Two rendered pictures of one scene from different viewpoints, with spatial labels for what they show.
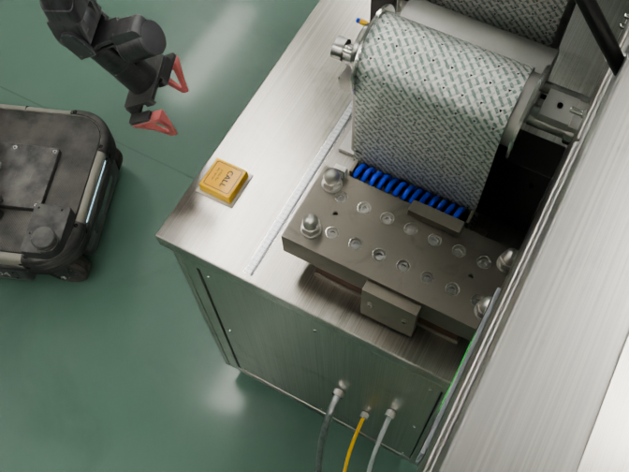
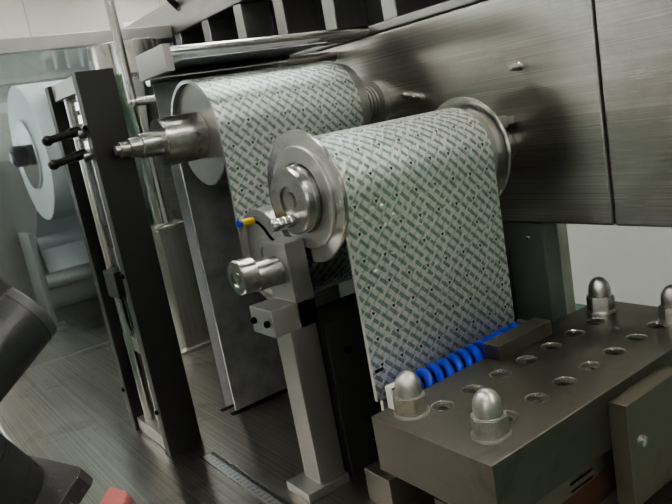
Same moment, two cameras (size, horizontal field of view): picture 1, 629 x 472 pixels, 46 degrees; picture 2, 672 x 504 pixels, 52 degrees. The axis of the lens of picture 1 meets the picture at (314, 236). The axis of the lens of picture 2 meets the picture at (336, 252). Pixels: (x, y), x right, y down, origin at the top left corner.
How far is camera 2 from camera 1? 1.10 m
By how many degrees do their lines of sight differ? 69
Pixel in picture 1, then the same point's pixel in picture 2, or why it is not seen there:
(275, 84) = not seen: outside the picture
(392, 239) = (539, 371)
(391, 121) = (398, 242)
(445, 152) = (460, 239)
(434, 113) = (432, 173)
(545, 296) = not seen: outside the picture
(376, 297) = (642, 397)
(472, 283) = (628, 327)
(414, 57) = (366, 132)
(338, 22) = (98, 479)
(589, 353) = not seen: outside the picture
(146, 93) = (50, 485)
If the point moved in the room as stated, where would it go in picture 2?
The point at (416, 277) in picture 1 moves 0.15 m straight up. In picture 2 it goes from (613, 358) to (599, 221)
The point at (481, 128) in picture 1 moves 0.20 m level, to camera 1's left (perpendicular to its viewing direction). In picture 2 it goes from (475, 153) to (436, 181)
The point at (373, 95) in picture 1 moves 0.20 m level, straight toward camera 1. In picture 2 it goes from (367, 209) to (561, 191)
